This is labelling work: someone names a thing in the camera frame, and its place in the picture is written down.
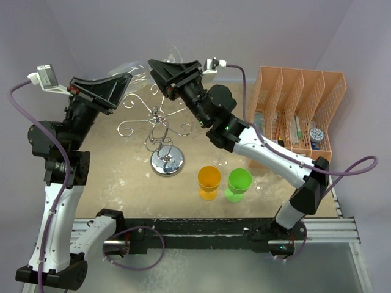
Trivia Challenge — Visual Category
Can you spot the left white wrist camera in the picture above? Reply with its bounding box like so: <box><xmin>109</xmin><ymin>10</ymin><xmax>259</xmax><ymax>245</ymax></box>
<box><xmin>27</xmin><ymin>64</ymin><xmax>71</xmax><ymax>96</ymax></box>

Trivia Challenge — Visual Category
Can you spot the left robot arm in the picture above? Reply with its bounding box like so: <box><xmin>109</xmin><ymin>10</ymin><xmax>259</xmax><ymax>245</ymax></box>
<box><xmin>15</xmin><ymin>72</ymin><xmax>132</xmax><ymax>291</ymax></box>

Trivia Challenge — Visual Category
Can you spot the orange desk file organizer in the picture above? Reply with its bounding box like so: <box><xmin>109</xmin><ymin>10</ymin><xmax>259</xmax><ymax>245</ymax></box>
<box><xmin>246</xmin><ymin>66</ymin><xmax>346</xmax><ymax>160</ymax></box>

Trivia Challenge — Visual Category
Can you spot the clear wine glass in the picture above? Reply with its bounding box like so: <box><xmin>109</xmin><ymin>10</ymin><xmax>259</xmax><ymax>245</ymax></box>
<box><xmin>255</xmin><ymin>182</ymin><xmax>272</xmax><ymax>198</ymax></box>
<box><xmin>212</xmin><ymin>153</ymin><xmax>228</xmax><ymax>168</ymax></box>
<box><xmin>108</xmin><ymin>45</ymin><xmax>183</xmax><ymax>93</ymax></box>

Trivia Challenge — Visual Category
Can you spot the orange plastic goblet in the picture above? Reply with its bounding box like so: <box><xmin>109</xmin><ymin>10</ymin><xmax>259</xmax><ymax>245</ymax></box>
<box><xmin>197</xmin><ymin>166</ymin><xmax>222</xmax><ymax>201</ymax></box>

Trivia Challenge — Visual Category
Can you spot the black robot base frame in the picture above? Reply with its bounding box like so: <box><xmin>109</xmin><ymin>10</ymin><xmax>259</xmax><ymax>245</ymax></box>
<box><xmin>109</xmin><ymin>218</ymin><xmax>307</xmax><ymax>255</ymax></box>

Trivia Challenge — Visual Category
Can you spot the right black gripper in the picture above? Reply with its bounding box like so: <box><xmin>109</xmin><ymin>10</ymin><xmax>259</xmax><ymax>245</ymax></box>
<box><xmin>148</xmin><ymin>60</ymin><xmax>210</xmax><ymax>128</ymax></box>

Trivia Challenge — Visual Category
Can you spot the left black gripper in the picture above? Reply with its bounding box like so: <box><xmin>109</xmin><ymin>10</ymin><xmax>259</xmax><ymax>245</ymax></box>
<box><xmin>62</xmin><ymin>72</ymin><xmax>131</xmax><ymax>150</ymax></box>

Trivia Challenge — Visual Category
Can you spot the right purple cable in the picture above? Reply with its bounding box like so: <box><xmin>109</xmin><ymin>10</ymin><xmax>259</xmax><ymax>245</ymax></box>
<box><xmin>225</xmin><ymin>63</ymin><xmax>379</xmax><ymax>214</ymax></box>

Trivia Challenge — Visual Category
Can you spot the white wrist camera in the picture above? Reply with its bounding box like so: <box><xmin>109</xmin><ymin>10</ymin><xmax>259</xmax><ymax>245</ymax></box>
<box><xmin>202</xmin><ymin>57</ymin><xmax>227</xmax><ymax>75</ymax></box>
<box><xmin>27</xmin><ymin>64</ymin><xmax>71</xmax><ymax>96</ymax></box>

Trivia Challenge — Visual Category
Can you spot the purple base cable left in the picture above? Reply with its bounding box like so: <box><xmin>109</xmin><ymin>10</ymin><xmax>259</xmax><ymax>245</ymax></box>
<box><xmin>101</xmin><ymin>226</ymin><xmax>166</xmax><ymax>272</ymax></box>

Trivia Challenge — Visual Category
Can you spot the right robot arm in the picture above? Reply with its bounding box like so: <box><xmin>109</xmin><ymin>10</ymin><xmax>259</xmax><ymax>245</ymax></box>
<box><xmin>148</xmin><ymin>59</ymin><xmax>329</xmax><ymax>239</ymax></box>

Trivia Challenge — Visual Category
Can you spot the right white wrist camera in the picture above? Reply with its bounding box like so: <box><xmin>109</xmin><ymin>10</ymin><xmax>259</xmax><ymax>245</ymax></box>
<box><xmin>202</xmin><ymin>57</ymin><xmax>227</xmax><ymax>75</ymax></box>

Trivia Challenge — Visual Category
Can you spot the chrome wine glass rack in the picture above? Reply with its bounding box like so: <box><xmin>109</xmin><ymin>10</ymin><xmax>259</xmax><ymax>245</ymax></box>
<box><xmin>117</xmin><ymin>91</ymin><xmax>193</xmax><ymax>177</ymax></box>

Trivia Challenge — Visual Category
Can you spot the green plastic goblet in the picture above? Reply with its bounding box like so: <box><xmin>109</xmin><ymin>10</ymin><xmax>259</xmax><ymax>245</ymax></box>
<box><xmin>225</xmin><ymin>168</ymin><xmax>252</xmax><ymax>203</ymax></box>

